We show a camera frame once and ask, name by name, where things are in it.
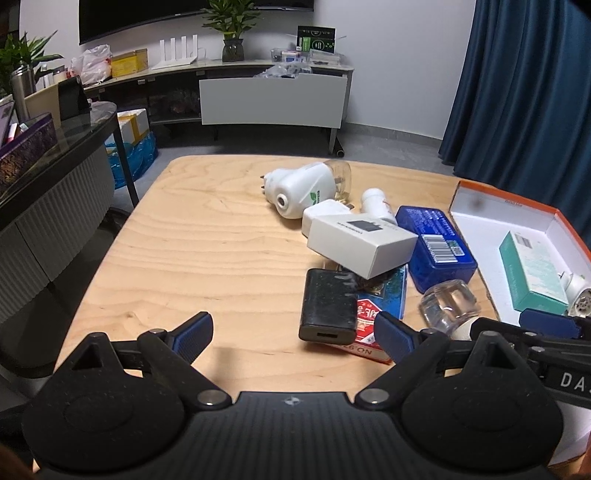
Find dark glass top sideboard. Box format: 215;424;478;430
0;102;139;324

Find white router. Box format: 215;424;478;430
151;35;200;70

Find green and black box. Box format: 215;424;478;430
297;25;336;54

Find white plug-in device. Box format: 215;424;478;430
558;270;591;319

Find steel tumbler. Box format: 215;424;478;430
10;65;38;123

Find white cube charger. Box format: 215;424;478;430
301;199;356;239

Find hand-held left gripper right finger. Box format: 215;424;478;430
355;311;536;409

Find black television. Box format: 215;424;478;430
78;0;315;46

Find black power bank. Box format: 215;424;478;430
298;268;360;345

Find white pill bottle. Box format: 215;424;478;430
360;188;399;227

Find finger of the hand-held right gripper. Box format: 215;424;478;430
470;316;591;370
518;308;591;343

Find blue plastic bag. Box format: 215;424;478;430
105;131;159;190

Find white cabinet drawer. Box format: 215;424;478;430
198;74;348;130

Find leafy green plant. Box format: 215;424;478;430
0;30;63;93

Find white box with black print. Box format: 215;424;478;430
307;215;419;281

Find blue box with barcode label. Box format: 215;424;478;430
396;205;478;294

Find orange rimmed white box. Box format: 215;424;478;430
449;181;591;468

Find yellow box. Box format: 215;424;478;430
111;48;149;78

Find clear plastic bags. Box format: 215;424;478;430
254;64;311;80

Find black stand-up device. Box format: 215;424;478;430
58;76;90;121

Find purple patterned box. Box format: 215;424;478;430
0;113;58;185

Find beige planter box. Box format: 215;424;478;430
25;83;61;126

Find teal green carton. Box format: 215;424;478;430
499;231;570;315

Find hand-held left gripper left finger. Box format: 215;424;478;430
55;311;232;409

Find potted plant in dark vase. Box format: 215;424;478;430
202;0;265;64

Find red and blue card pack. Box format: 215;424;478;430
323;263;409;365

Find blue curtain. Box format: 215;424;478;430
438;0;591;217

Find television cabinet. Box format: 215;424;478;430
83;58;356;155

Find white plastic bag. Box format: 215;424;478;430
69;44;114;86

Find clear plastic case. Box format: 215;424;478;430
309;48;345;65

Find clear cube cap bottle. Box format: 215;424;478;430
418;279;481;342

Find white and yellow carton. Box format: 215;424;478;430
116;108;151;144

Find white plug-in mosquito repeller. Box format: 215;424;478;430
261;159;354;220

